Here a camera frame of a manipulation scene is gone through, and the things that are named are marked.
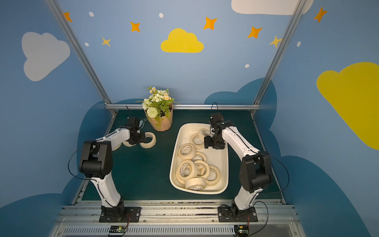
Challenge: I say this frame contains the cream plastic storage box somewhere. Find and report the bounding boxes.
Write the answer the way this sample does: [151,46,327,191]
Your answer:
[169,123,229,195]

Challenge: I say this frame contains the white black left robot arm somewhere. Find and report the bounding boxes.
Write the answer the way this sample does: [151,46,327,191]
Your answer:
[79,117,146,222]

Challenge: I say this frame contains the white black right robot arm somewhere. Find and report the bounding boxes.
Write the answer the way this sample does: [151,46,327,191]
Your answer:
[204,115,272,220]

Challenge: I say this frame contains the cream tape roll centre small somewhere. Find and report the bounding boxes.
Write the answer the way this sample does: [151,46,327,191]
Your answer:
[191,152,207,162]

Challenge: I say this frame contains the cream tape roll front upright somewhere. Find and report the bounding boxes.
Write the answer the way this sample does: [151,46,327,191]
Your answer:
[185,177,207,191]

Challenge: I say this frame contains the beige ribbed flower pot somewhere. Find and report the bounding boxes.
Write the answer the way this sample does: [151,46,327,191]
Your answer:
[145,104,173,132]

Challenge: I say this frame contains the white green artificial flowers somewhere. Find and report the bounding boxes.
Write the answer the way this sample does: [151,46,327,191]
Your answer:
[136,87,175,118]

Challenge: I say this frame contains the left small circuit board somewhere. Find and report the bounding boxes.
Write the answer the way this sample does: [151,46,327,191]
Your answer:
[109,225,128,235]

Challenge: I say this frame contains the small circuit board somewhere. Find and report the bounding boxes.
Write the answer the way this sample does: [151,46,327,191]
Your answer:
[234,225,249,237]
[109,225,128,235]

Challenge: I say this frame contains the right small circuit board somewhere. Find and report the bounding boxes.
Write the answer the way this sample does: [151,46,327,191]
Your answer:
[234,225,249,237]

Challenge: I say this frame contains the horizontal aluminium frame rail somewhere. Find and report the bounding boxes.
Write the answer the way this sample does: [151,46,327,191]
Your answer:
[105,104,260,110]

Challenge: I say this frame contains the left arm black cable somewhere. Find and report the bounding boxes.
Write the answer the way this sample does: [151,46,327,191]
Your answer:
[67,105,149,237]

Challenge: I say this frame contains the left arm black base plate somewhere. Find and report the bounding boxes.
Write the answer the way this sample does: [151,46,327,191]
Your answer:
[99,206,142,223]

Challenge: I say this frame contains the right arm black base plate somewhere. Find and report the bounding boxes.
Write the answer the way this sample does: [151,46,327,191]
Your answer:
[217,204,258,222]

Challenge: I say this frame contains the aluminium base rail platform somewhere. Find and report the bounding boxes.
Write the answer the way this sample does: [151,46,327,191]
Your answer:
[50,199,306,237]

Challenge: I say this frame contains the left aluminium frame post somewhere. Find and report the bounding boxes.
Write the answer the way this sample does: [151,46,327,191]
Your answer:
[45,0,112,105]

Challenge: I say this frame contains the aluminium frame post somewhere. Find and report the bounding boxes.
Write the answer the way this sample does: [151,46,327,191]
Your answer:
[250,0,308,118]
[45,0,112,105]

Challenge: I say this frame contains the right aluminium frame post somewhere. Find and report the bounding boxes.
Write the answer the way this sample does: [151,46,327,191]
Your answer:
[250,0,308,118]

